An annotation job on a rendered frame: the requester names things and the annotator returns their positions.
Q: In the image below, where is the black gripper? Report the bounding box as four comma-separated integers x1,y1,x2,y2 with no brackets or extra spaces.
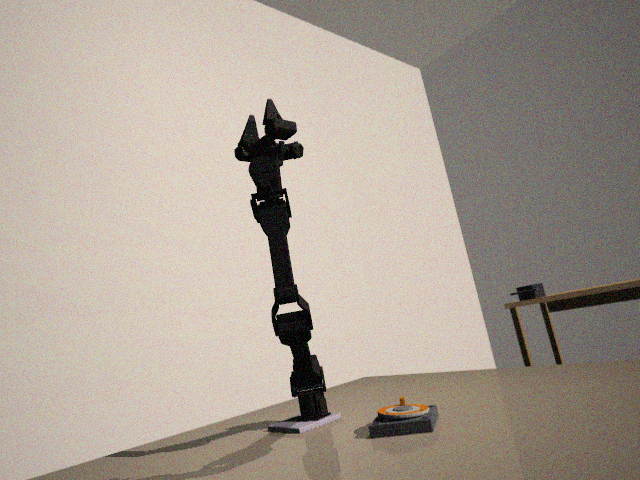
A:
234,98,297,169

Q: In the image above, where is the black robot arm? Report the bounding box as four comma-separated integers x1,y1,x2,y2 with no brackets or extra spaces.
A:
249,141,331,422

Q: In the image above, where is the orange round plate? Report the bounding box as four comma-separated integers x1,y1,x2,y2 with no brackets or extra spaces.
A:
378,397,430,419

